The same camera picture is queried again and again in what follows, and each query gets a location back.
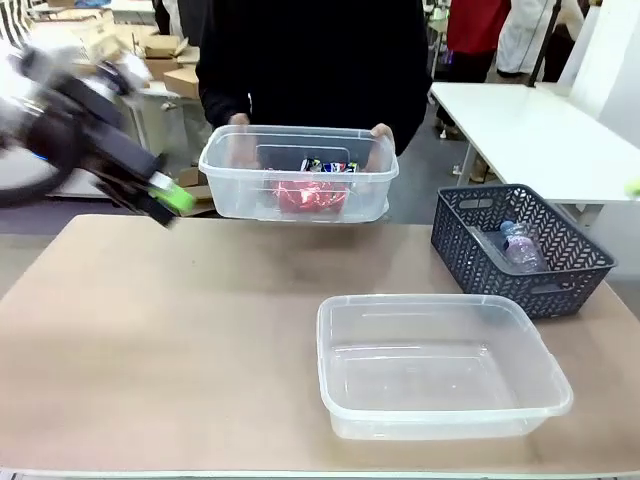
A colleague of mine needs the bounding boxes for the open brown cardboard box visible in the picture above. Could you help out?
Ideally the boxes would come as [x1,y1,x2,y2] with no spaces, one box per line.
[143,33,202,82]

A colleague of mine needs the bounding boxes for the person's left forearm black sleeve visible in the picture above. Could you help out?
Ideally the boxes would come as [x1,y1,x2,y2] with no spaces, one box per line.
[368,74,434,157]

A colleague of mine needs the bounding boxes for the person's right hand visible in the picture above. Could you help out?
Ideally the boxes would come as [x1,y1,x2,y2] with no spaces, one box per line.
[228,112,262,170]

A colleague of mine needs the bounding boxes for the person in red top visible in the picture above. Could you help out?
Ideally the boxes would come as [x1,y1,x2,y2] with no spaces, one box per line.
[445,0,512,84]

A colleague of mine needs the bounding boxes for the black blue snack packet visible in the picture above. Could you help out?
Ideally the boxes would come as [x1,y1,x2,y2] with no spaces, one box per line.
[299,157,360,176]

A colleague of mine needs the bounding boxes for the grey woven plastic basket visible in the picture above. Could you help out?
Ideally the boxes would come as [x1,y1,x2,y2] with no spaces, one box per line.
[430,183,619,321]

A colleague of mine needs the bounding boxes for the clear plastic bottle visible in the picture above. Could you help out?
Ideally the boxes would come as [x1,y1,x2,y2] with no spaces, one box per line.
[498,220,548,275]

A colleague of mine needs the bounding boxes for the person in white coat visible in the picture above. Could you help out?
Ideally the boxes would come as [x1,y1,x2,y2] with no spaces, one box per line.
[495,0,582,77]

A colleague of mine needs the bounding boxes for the closed brown cardboard box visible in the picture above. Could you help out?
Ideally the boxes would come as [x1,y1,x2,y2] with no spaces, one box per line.
[161,65,202,99]

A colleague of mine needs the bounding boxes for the red crumpled wrapper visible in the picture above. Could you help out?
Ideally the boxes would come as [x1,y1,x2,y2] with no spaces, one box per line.
[271,179,350,217]

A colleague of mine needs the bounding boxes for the clear plastic container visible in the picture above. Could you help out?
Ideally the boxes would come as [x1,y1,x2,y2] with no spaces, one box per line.
[198,124,400,224]
[315,293,575,442]

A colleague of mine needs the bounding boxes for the flattened cardboard box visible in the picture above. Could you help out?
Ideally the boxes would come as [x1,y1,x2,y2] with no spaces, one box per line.
[176,166,217,212]

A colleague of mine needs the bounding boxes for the person in black top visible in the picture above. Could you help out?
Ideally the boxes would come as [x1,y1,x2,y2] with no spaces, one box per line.
[194,0,434,157]

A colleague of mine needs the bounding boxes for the person's left hand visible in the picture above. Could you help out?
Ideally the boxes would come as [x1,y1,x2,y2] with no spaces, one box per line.
[366,122,397,172]

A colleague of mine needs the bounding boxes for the person's right forearm black sleeve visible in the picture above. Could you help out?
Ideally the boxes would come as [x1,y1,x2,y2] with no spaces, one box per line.
[195,69,252,130]

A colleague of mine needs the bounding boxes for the large white table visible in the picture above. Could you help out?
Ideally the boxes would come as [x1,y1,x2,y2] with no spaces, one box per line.
[429,81,640,207]

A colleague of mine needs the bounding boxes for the black stand pole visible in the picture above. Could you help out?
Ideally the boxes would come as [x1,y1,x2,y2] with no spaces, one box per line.
[528,0,562,87]

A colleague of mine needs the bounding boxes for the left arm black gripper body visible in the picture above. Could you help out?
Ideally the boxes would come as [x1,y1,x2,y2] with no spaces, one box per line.
[30,74,164,187]

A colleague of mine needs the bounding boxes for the white board panel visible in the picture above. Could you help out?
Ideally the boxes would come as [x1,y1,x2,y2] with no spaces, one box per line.
[556,0,640,122]

